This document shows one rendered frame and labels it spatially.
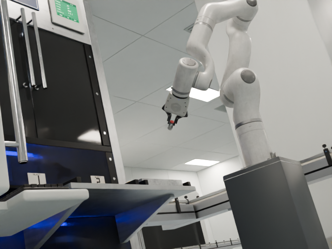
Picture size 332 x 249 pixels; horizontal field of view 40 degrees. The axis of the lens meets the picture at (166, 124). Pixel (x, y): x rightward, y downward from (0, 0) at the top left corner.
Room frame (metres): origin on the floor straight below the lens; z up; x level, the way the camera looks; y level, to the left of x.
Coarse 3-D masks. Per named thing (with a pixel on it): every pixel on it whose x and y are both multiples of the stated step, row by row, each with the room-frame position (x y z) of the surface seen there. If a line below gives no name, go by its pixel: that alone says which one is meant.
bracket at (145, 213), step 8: (160, 200) 1.97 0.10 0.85; (168, 200) 1.96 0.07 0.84; (136, 208) 2.05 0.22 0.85; (144, 208) 2.02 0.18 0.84; (152, 208) 2.00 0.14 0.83; (160, 208) 1.99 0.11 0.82; (120, 216) 2.11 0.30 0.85; (128, 216) 2.08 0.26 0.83; (136, 216) 2.05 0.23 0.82; (144, 216) 2.03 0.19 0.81; (152, 216) 2.03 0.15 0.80; (120, 224) 2.12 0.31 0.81; (128, 224) 2.09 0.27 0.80; (136, 224) 2.06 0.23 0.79; (144, 224) 2.06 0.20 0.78; (120, 232) 2.12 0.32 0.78; (128, 232) 2.09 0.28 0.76; (136, 232) 2.10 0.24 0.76; (120, 240) 2.13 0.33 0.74; (128, 240) 2.13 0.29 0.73
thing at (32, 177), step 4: (28, 176) 1.76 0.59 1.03; (32, 176) 1.78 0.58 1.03; (36, 176) 1.79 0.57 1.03; (40, 176) 1.81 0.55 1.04; (44, 176) 1.83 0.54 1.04; (28, 180) 1.76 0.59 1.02; (32, 180) 1.78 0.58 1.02; (36, 180) 1.79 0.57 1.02; (40, 180) 1.81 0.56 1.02; (44, 180) 1.83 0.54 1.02
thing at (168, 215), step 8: (176, 200) 2.71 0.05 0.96; (184, 200) 2.84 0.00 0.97; (168, 208) 2.65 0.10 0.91; (176, 208) 2.71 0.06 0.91; (184, 208) 2.78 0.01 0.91; (192, 208) 2.84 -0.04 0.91; (160, 216) 2.58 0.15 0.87; (168, 216) 2.64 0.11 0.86; (176, 216) 2.70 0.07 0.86; (184, 216) 2.76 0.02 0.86; (192, 216) 2.83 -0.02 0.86; (152, 224) 2.63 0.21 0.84; (160, 224) 2.72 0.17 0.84; (168, 224) 2.81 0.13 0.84
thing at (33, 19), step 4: (32, 12) 1.82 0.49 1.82; (32, 16) 1.82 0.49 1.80; (32, 20) 1.82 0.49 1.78; (36, 20) 1.82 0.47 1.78; (28, 24) 1.86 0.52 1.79; (36, 24) 1.82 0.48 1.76; (36, 28) 1.82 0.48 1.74; (36, 32) 1.82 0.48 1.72; (36, 36) 1.82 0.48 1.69; (36, 40) 1.82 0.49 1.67; (36, 44) 1.82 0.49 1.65; (40, 44) 1.83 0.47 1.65; (40, 48) 1.82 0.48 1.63; (40, 52) 1.82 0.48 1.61; (40, 56) 1.82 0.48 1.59; (40, 60) 1.82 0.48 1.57; (40, 64) 1.82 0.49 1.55; (40, 68) 1.82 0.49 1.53; (40, 72) 1.82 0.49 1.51; (44, 72) 1.83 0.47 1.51; (44, 76) 1.82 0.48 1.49; (44, 80) 1.82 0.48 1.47; (40, 84) 1.83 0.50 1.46; (44, 84) 1.82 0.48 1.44; (36, 88) 1.85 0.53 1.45; (44, 88) 1.83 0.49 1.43
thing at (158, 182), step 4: (140, 180) 1.76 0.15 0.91; (148, 180) 1.79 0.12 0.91; (152, 180) 1.81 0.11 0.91; (156, 180) 1.83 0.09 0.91; (160, 180) 1.85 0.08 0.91; (164, 180) 1.87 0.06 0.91; (168, 180) 1.89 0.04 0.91; (172, 180) 1.91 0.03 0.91; (176, 180) 1.94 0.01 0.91; (180, 180) 1.96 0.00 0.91; (152, 184) 1.80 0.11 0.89; (156, 184) 1.82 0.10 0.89; (160, 184) 1.84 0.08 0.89; (164, 184) 1.86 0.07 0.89; (168, 184) 1.89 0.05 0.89; (172, 184) 1.91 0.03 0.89; (176, 184) 1.93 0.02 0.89; (180, 184) 1.95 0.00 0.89
